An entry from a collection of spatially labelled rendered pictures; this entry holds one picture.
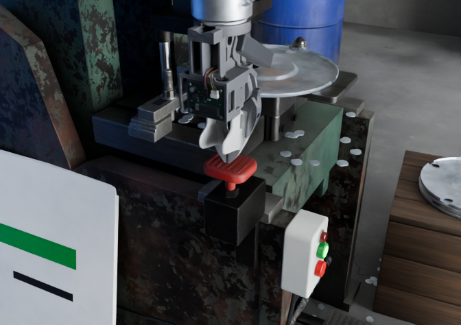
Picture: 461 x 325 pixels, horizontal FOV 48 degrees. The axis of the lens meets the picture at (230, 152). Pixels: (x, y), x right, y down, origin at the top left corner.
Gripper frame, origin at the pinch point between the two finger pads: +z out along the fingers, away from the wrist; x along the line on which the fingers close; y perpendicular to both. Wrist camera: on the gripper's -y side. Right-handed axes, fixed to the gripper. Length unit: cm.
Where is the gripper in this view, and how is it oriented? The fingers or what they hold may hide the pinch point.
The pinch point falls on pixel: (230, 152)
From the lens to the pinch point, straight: 75.1
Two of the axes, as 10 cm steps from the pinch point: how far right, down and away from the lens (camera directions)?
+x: 8.7, 2.4, -4.3
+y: -4.9, 4.3, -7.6
